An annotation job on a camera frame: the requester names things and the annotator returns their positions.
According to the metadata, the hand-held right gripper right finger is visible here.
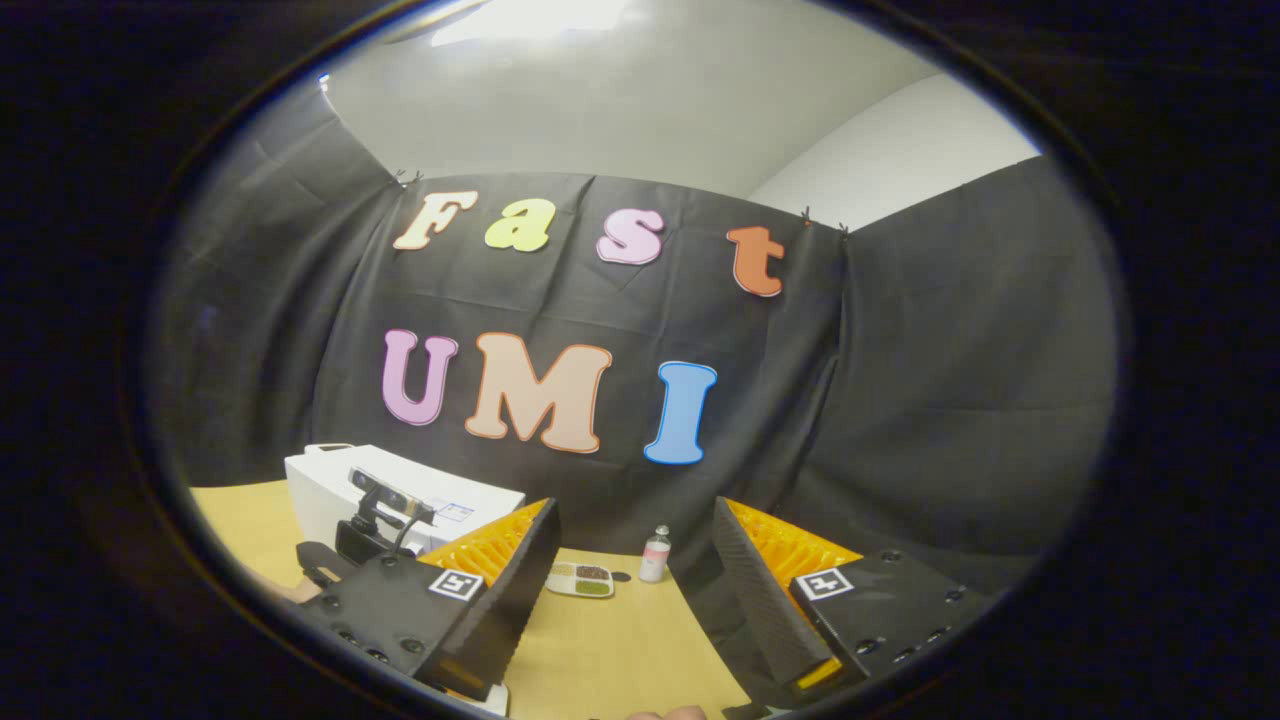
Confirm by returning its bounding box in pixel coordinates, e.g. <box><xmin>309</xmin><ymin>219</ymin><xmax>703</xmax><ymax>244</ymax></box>
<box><xmin>710</xmin><ymin>496</ymin><xmax>1001</xmax><ymax>703</ymax></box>

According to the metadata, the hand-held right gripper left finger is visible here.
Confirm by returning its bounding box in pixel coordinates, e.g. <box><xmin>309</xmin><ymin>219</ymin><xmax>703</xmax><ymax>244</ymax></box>
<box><xmin>295</xmin><ymin>497</ymin><xmax>561</xmax><ymax>701</ymax></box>

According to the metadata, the white microwave oven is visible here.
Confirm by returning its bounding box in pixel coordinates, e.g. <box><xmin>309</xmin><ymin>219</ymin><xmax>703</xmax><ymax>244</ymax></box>
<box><xmin>284</xmin><ymin>443</ymin><xmax>528</xmax><ymax>561</ymax></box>

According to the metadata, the white divided dish with seeds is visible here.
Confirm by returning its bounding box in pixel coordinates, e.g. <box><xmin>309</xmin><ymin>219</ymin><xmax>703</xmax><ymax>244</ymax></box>
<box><xmin>545</xmin><ymin>561</ymin><xmax>617</xmax><ymax>600</ymax></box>

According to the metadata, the small pink label bottle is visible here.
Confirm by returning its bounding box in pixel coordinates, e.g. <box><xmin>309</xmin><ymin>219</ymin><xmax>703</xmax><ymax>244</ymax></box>
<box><xmin>638</xmin><ymin>524</ymin><xmax>674</xmax><ymax>585</ymax></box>

